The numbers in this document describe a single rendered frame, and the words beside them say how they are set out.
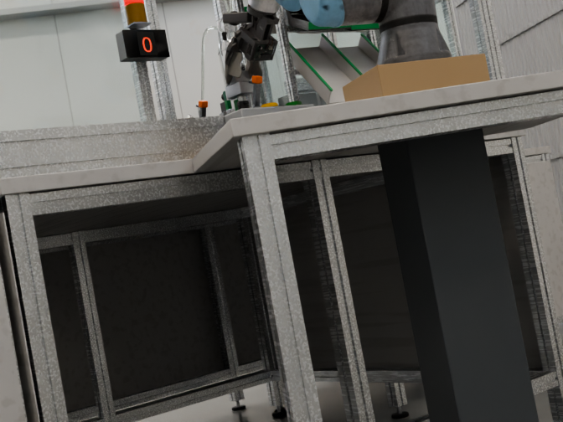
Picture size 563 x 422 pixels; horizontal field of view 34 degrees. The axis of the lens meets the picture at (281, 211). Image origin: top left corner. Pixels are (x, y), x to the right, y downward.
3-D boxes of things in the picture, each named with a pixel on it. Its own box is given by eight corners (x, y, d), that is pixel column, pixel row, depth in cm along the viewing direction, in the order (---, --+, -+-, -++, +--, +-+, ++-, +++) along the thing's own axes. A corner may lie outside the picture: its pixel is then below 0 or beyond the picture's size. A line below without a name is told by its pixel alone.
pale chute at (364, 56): (410, 97, 249) (414, 83, 246) (369, 101, 243) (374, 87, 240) (358, 47, 267) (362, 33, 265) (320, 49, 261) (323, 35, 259)
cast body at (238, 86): (255, 92, 228) (250, 64, 228) (240, 93, 225) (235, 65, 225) (236, 100, 234) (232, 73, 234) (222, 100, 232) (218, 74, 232)
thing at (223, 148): (721, 62, 162) (718, 46, 162) (233, 136, 141) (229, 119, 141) (529, 128, 230) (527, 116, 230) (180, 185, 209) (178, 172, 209)
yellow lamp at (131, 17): (151, 21, 227) (147, 2, 227) (133, 21, 224) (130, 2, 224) (142, 28, 231) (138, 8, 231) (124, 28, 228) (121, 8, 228)
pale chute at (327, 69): (369, 100, 240) (374, 85, 237) (327, 105, 234) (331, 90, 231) (319, 47, 258) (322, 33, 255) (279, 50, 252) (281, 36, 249)
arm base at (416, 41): (463, 59, 175) (456, 8, 175) (387, 69, 173) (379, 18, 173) (441, 74, 190) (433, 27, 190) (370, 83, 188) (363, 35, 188)
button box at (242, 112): (319, 128, 209) (314, 102, 210) (245, 135, 197) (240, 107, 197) (301, 135, 215) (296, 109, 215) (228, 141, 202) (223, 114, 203)
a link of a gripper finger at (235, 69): (229, 91, 223) (245, 59, 219) (216, 79, 227) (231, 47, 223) (238, 93, 225) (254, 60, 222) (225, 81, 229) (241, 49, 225)
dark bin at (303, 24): (351, 28, 242) (352, 0, 239) (308, 31, 236) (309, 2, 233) (298, 14, 265) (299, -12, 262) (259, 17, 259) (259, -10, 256)
